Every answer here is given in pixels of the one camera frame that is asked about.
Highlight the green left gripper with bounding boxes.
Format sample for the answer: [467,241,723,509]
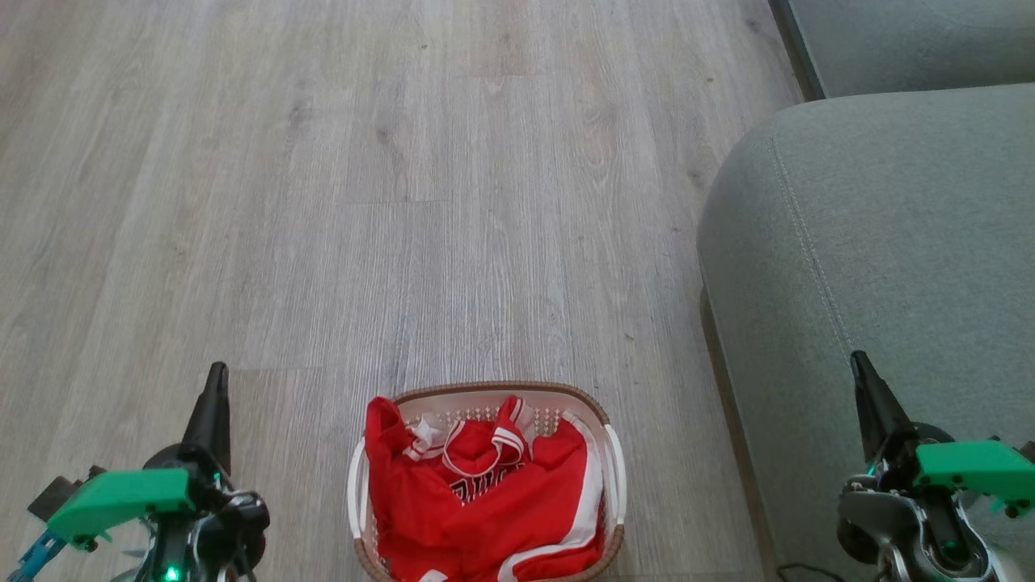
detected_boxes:
[47,361,271,582]

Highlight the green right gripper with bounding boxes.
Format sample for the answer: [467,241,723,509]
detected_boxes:
[849,350,1035,567]

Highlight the red basketball shorts white stripe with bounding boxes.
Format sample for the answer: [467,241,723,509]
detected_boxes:
[364,396,606,582]

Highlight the red basketball jersey with lettering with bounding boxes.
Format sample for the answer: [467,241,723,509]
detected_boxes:
[402,394,571,506]

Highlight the grey fabric sofa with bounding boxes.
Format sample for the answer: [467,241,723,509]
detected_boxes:
[697,83,1035,582]

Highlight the grey sofa seat cushion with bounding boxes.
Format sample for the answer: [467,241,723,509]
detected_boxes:
[768,0,1035,101]

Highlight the white plastic laundry basket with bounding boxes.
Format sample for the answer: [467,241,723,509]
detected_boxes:
[348,381,627,582]

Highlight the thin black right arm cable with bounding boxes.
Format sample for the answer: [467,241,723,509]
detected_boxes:
[775,563,847,582]

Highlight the blue left cable connector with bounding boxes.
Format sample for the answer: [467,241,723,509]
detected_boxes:
[6,531,67,582]

